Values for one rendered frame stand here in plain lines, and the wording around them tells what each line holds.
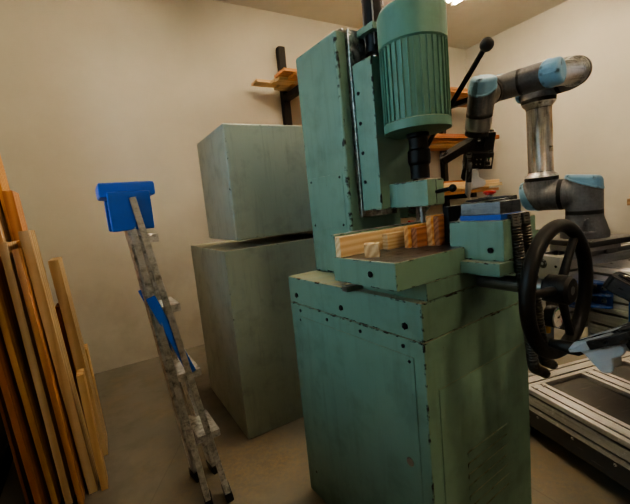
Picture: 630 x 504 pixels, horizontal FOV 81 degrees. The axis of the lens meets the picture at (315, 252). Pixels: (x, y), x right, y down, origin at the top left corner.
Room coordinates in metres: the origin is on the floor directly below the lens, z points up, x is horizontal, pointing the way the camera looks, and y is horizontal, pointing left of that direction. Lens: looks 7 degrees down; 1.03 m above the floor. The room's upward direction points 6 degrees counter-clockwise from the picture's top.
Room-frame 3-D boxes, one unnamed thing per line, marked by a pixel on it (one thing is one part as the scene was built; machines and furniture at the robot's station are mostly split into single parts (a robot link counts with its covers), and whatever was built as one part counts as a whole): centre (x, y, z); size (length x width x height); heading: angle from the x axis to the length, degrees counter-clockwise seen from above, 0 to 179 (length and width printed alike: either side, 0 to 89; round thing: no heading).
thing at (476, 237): (0.87, -0.42, 0.91); 0.15 x 0.14 x 0.09; 123
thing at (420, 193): (1.04, -0.30, 1.03); 0.14 x 0.07 x 0.09; 33
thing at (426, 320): (1.13, -0.24, 0.76); 0.57 x 0.45 x 0.09; 33
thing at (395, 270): (0.94, -0.38, 0.87); 0.61 x 0.30 x 0.06; 123
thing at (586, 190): (1.36, -1.00, 0.98); 0.13 x 0.12 x 0.14; 40
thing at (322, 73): (1.26, -0.15, 1.16); 0.22 x 0.22 x 0.72; 33
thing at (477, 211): (0.87, -0.43, 0.99); 0.13 x 0.11 x 0.06; 123
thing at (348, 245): (1.05, -0.31, 0.92); 0.60 x 0.02 x 0.05; 123
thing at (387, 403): (1.12, -0.24, 0.35); 0.58 x 0.45 x 0.71; 33
